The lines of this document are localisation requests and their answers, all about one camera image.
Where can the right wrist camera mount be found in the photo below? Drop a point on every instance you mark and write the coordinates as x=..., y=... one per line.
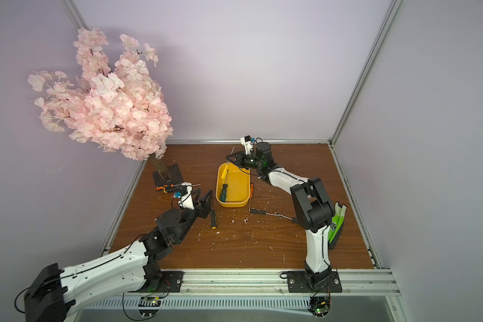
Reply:
x=249, y=145

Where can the black yellow dotted screwdriver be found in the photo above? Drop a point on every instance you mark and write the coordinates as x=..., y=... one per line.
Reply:
x=213, y=219

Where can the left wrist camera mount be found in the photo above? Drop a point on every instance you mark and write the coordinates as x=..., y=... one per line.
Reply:
x=184, y=201

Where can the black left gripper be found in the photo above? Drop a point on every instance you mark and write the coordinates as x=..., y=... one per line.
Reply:
x=206, y=208

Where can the yellow handled flathead screwdriver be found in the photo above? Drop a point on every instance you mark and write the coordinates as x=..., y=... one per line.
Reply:
x=225, y=171

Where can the pink artificial blossom tree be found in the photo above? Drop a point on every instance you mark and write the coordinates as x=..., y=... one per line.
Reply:
x=119, y=107

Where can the left controller board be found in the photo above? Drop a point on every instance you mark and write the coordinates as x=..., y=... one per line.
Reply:
x=149, y=306

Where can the aluminium front rail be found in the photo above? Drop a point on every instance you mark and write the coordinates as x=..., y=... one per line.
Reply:
x=276, y=282

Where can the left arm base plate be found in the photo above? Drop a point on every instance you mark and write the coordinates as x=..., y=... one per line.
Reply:
x=169, y=281

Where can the yellow plastic storage box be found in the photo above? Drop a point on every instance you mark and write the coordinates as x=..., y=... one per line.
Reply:
x=238, y=193

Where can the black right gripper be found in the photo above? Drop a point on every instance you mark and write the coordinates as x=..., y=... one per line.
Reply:
x=241, y=159

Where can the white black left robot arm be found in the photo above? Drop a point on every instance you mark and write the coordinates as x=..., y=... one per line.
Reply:
x=57, y=293

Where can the green black work glove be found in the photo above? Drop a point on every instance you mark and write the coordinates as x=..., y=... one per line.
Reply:
x=336, y=227

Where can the right controller board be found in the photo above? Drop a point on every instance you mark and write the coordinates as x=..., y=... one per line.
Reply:
x=320, y=306

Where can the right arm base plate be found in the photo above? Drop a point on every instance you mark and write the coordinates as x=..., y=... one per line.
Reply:
x=300, y=281

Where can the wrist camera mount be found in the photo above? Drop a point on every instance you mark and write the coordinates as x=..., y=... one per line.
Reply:
x=249, y=145
x=184, y=201

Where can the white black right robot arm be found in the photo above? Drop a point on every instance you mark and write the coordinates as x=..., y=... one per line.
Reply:
x=315, y=212

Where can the black yellow long screwdriver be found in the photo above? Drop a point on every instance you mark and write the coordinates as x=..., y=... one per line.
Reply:
x=261, y=212

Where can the controller board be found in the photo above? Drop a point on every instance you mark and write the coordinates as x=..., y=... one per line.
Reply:
x=320, y=306
x=149, y=306

